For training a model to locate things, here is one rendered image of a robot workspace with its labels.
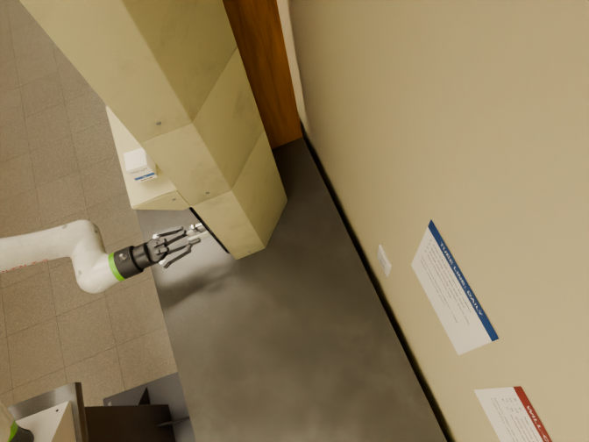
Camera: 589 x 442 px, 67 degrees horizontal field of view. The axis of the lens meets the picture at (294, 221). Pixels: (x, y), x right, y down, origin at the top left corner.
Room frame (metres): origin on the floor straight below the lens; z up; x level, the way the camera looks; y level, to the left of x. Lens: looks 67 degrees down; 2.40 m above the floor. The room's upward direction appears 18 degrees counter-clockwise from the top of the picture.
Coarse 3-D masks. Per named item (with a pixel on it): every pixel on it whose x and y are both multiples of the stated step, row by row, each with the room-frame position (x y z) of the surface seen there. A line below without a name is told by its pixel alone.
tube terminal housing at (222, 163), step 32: (224, 96) 0.64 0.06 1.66; (192, 128) 0.55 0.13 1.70; (224, 128) 0.61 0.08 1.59; (256, 128) 0.68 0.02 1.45; (160, 160) 0.55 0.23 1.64; (192, 160) 0.55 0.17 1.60; (224, 160) 0.57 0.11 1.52; (256, 160) 0.65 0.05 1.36; (192, 192) 0.55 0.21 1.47; (224, 192) 0.55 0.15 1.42; (256, 192) 0.61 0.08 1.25; (224, 224) 0.55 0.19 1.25; (256, 224) 0.57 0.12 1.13
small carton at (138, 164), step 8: (128, 152) 0.65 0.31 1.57; (136, 152) 0.64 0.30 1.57; (144, 152) 0.63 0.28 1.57; (128, 160) 0.62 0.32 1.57; (136, 160) 0.62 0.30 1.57; (144, 160) 0.61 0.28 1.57; (152, 160) 0.63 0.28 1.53; (128, 168) 0.60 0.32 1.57; (136, 168) 0.60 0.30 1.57; (144, 168) 0.60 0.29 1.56; (152, 168) 0.60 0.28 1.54; (136, 176) 0.60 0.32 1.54; (144, 176) 0.60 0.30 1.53; (152, 176) 0.60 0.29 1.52
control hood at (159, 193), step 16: (112, 112) 0.83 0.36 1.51; (112, 128) 0.78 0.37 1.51; (128, 144) 0.71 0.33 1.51; (128, 176) 0.62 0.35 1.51; (160, 176) 0.59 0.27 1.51; (128, 192) 0.58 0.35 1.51; (144, 192) 0.57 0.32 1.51; (160, 192) 0.55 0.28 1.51; (176, 192) 0.55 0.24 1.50; (144, 208) 0.54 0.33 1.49; (160, 208) 0.54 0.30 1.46; (176, 208) 0.54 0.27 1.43
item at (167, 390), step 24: (144, 384) 0.38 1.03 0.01; (168, 384) 0.35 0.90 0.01; (96, 408) 0.24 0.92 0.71; (120, 408) 0.24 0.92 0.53; (144, 408) 0.24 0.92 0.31; (168, 408) 0.23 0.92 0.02; (96, 432) 0.16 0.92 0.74; (120, 432) 0.15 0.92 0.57; (144, 432) 0.13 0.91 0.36; (168, 432) 0.11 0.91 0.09; (192, 432) 0.08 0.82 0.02
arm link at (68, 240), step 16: (80, 224) 0.71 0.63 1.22; (0, 240) 0.67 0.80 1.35; (16, 240) 0.66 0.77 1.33; (32, 240) 0.66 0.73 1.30; (48, 240) 0.66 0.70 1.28; (64, 240) 0.66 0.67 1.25; (80, 240) 0.66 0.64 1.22; (96, 240) 0.66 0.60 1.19; (0, 256) 0.62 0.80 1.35; (16, 256) 0.62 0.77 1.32; (32, 256) 0.62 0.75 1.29; (48, 256) 0.62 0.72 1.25; (64, 256) 0.63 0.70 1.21; (0, 272) 0.59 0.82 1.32
